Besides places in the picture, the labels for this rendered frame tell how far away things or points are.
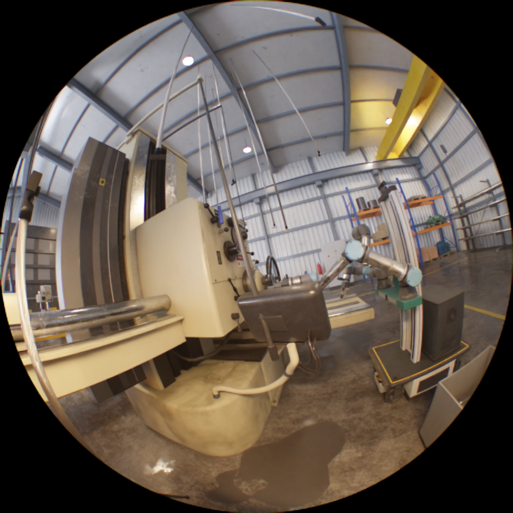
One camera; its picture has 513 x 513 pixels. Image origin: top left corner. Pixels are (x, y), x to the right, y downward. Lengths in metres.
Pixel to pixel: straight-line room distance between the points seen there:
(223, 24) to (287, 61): 2.63
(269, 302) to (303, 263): 8.10
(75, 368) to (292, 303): 0.88
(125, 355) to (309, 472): 1.31
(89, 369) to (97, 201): 1.05
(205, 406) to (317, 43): 8.63
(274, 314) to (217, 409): 0.82
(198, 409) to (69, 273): 1.12
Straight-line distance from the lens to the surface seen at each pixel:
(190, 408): 1.28
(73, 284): 1.22
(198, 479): 1.63
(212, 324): 1.00
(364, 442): 1.59
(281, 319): 0.64
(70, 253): 1.25
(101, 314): 0.91
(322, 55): 7.99
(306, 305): 0.58
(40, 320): 0.86
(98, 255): 1.30
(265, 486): 1.47
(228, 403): 1.26
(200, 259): 0.97
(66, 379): 0.85
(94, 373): 0.87
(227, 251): 1.15
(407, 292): 1.29
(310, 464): 1.51
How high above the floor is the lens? 1.36
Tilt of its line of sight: 6 degrees up
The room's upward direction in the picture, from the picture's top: 12 degrees counter-clockwise
